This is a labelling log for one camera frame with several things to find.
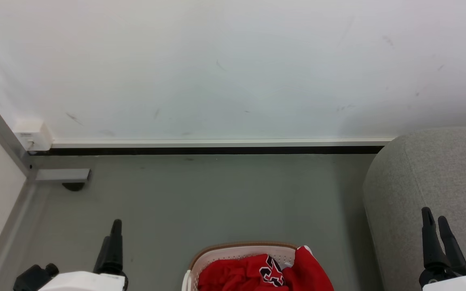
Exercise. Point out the grey fabric sofa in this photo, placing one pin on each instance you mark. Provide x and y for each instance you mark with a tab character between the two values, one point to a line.
427	178

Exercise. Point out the white wall baseboard strip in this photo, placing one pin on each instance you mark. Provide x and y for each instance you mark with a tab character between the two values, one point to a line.
217	142

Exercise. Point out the black round foot pad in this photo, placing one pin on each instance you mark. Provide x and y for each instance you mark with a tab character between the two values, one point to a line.
73	186

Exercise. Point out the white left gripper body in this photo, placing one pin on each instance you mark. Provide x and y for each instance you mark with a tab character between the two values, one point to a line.
83	282

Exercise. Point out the red and white jersey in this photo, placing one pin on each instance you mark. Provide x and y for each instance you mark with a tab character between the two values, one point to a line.
237	275

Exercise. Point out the white laundry basket brown rim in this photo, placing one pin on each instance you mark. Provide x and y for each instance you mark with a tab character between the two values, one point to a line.
225	252

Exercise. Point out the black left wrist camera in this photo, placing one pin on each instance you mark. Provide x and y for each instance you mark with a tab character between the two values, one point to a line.
34	278

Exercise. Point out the grey metal frame post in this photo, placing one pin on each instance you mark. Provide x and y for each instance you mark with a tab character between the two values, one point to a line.
0	129

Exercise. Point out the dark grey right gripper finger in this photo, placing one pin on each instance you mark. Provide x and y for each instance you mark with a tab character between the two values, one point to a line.
430	240
452	247

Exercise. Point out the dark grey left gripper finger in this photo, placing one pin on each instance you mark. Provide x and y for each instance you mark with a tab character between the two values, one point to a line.
113	248

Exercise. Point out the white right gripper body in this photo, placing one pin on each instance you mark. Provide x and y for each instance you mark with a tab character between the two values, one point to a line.
455	282

